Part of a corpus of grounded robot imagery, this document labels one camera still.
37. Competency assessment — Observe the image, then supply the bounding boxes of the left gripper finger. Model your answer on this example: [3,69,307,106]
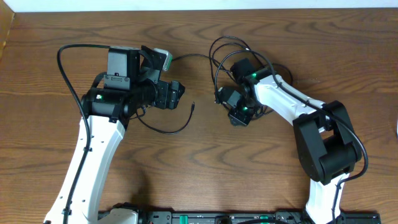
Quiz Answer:
[167,90,180,110]
[170,80,185,99]

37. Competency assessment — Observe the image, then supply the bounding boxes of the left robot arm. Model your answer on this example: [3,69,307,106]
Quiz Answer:
[44,46,185,223]

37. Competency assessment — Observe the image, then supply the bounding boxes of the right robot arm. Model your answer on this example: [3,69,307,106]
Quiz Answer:
[215,58,368,223]

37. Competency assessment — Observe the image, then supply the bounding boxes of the cardboard panel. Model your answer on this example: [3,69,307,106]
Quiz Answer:
[0,0,15,58]

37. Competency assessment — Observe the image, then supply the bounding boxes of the left camera cable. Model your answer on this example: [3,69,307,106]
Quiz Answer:
[56,44,111,224]

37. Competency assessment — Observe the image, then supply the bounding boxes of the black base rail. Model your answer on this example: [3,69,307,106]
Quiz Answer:
[99,210,382,224]

